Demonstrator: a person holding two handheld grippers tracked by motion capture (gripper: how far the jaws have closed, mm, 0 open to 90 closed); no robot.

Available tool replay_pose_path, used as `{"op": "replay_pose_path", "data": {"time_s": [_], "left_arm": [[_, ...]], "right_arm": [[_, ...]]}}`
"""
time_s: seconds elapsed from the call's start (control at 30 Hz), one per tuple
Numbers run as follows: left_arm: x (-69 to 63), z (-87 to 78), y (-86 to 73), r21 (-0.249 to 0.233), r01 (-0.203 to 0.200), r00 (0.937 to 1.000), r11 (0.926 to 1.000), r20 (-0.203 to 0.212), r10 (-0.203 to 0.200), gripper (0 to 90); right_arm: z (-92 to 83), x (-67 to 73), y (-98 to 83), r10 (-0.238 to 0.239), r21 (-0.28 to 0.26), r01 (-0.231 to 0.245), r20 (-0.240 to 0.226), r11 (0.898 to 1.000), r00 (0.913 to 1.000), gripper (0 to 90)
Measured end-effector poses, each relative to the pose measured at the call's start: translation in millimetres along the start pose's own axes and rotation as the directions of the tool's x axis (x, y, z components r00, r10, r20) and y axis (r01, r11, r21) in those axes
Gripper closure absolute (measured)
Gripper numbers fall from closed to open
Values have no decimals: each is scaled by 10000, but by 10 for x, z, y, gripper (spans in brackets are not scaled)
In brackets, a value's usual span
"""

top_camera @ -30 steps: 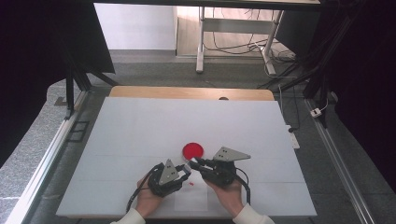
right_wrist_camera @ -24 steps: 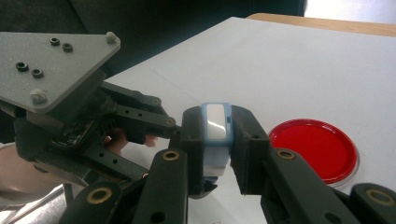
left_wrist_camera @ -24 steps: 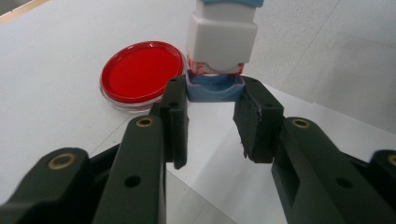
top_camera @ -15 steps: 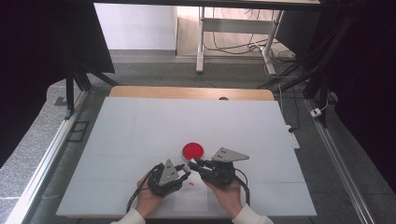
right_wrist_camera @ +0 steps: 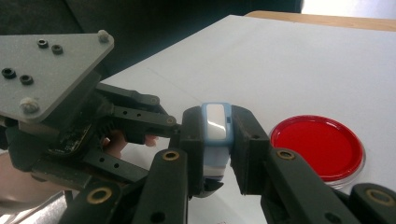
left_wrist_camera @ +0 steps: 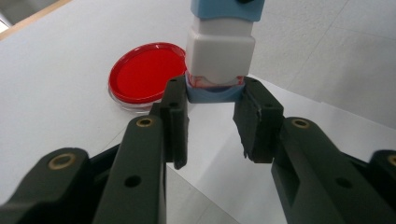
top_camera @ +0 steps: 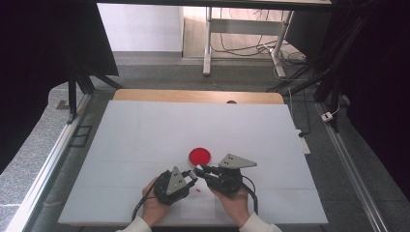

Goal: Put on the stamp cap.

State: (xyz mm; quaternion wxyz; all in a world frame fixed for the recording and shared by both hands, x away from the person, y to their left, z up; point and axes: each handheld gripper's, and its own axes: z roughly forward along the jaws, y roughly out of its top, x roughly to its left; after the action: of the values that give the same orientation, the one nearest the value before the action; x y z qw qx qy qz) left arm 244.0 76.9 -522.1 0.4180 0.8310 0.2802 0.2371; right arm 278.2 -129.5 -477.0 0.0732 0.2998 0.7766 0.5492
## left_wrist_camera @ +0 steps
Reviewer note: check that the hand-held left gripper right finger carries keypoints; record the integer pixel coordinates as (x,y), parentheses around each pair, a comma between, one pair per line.
(280,146)

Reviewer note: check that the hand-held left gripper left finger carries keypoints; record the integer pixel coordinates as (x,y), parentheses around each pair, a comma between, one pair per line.
(146,155)

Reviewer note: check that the white paper sheet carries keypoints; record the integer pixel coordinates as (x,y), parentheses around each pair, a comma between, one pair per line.
(214,149)

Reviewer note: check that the round red ink pad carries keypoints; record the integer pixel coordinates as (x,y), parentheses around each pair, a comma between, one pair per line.
(146,74)

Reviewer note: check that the blue stamp cap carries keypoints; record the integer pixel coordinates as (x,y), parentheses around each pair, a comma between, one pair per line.
(214,95)

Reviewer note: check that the white and blue stamp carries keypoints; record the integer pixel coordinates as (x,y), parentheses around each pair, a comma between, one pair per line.
(219,53)

